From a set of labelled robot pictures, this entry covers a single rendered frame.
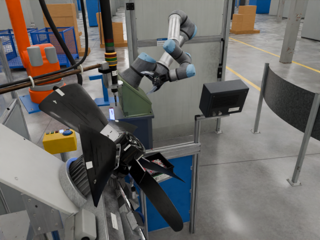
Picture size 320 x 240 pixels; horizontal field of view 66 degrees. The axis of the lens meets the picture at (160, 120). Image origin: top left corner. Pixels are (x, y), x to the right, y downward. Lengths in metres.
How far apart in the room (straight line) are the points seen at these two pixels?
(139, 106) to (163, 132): 1.60
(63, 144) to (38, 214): 0.50
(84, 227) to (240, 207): 1.89
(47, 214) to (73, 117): 0.36
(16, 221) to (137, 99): 0.94
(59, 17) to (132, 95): 7.44
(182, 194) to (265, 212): 0.90
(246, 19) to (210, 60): 10.30
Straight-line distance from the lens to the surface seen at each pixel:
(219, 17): 3.11
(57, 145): 1.44
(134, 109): 1.68
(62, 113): 0.97
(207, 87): 1.51
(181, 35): 1.88
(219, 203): 2.49
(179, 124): 3.28
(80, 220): 0.81
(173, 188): 1.83
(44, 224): 1.08
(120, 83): 0.96
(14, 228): 1.31
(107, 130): 0.99
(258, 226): 2.39
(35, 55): 4.68
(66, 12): 8.89
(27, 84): 0.79
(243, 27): 13.36
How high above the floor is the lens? 1.74
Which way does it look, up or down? 27 degrees down
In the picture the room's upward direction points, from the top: 1 degrees counter-clockwise
